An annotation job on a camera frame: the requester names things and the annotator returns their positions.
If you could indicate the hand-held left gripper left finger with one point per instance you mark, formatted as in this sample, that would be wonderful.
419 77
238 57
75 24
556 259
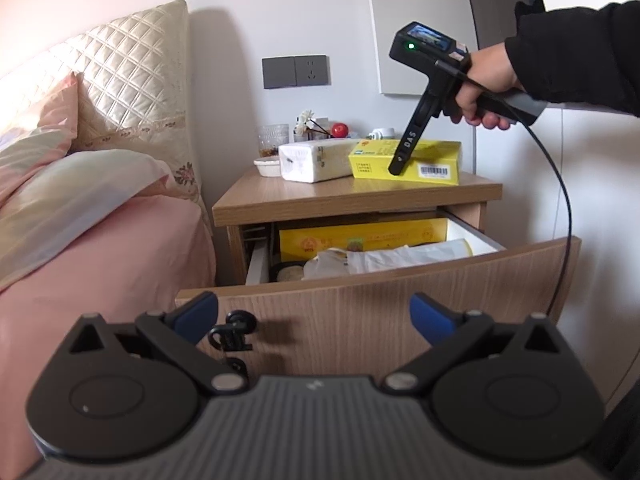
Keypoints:
197 311

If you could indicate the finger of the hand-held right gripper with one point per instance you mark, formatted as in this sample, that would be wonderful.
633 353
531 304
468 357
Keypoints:
402 152

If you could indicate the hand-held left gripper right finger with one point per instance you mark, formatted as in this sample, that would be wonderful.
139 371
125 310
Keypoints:
430 317

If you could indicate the yellow barcode box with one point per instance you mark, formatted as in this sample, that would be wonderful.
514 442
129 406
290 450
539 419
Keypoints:
435 157

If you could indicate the wooden drawer with lock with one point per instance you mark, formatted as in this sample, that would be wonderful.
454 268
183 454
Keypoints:
350 320

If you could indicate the person's right hand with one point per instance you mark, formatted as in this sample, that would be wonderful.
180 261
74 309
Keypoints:
492 67

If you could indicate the white round device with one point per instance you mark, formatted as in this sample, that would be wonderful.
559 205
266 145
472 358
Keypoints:
382 134

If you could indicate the white plastic bag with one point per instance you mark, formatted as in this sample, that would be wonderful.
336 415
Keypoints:
400 260

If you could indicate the red apple ornament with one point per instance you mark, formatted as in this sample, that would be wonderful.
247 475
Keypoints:
340 130

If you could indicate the wooden nightstand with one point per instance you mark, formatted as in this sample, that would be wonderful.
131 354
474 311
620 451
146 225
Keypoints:
350 195

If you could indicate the white tissue pack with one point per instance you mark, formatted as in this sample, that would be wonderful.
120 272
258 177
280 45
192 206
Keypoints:
310 160

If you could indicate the small white flower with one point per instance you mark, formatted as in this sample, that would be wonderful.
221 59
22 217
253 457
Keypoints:
306 117

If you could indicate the pink bed sheet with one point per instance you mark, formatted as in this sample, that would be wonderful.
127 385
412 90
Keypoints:
100 270

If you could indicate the flat yellow gift box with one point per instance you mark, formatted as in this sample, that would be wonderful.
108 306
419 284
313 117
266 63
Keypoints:
320 242

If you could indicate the clear glass cup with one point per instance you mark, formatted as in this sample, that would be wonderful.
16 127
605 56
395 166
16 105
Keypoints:
274 137

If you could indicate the white bowl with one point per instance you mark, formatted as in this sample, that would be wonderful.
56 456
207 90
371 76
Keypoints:
267 166

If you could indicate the pastel checked pillow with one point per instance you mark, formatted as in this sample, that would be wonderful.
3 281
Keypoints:
75 195

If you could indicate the white wardrobe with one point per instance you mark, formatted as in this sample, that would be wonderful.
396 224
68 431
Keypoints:
600 170

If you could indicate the pink striped pillow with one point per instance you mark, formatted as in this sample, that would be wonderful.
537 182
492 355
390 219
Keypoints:
45 115

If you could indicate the cream quilted headboard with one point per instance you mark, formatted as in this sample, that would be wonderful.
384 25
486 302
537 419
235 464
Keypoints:
130 60

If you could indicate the grey wall socket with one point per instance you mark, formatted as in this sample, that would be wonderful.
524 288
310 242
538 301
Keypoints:
312 70

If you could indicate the grey wall switch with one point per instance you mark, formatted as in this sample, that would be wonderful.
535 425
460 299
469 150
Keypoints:
278 72

